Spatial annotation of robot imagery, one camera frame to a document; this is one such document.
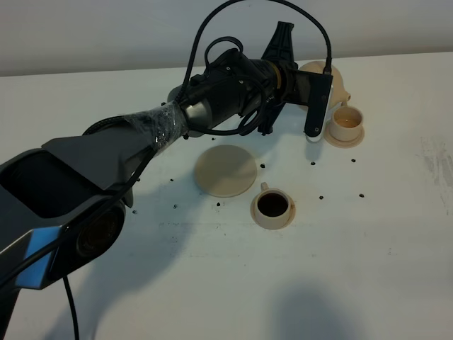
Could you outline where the beige ceramic teapot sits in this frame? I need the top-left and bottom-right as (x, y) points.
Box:
(299, 61), (351, 120)

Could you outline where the near beige cup saucer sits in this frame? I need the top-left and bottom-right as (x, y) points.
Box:
(250, 195), (296, 230)

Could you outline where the beige cup saucer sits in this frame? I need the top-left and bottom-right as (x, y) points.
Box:
(250, 195), (296, 230)
(324, 125), (365, 149)

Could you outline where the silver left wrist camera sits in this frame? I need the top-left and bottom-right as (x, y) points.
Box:
(304, 73), (333, 142)

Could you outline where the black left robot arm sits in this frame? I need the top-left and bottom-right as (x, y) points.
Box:
(1, 22), (297, 330)

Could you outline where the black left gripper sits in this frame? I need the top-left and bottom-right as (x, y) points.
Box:
(258, 21), (311, 135)

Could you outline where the beige teacup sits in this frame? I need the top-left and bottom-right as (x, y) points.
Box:
(329, 106), (364, 142)
(257, 182), (289, 217)

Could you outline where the far beige cup saucer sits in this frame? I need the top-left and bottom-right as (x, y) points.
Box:
(324, 125), (365, 149)

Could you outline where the far beige teacup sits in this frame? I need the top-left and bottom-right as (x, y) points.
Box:
(329, 106), (364, 142)

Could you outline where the near beige teacup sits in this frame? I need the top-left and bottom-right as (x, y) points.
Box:
(257, 182), (289, 217)

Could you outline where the black left camera cable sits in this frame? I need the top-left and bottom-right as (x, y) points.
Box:
(0, 0), (333, 340)

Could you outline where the beige teapot saucer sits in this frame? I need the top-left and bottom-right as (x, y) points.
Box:
(194, 144), (258, 198)

